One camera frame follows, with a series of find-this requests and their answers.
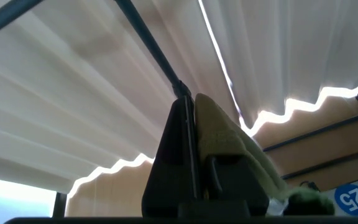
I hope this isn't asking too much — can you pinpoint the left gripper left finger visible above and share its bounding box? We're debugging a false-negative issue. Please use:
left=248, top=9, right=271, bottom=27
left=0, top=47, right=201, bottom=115
left=141, top=95, right=203, bottom=218

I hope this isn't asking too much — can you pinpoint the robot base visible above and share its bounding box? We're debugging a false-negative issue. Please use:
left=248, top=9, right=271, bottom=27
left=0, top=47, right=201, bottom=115
left=265, top=175, right=358, bottom=217

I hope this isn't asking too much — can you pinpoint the green printed t-shirt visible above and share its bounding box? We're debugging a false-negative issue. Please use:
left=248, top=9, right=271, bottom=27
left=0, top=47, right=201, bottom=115
left=194, top=92, right=336, bottom=217

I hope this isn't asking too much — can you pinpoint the black clothes rack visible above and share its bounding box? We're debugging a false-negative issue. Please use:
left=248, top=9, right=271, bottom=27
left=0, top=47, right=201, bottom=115
left=0, top=0, right=358, bottom=182

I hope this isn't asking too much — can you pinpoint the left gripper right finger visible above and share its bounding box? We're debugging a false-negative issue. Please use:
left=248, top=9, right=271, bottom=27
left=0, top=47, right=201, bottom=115
left=202, top=154, right=270, bottom=217

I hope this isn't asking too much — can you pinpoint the beige curtain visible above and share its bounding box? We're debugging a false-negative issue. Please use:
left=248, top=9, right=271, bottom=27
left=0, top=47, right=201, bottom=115
left=0, top=0, right=358, bottom=194

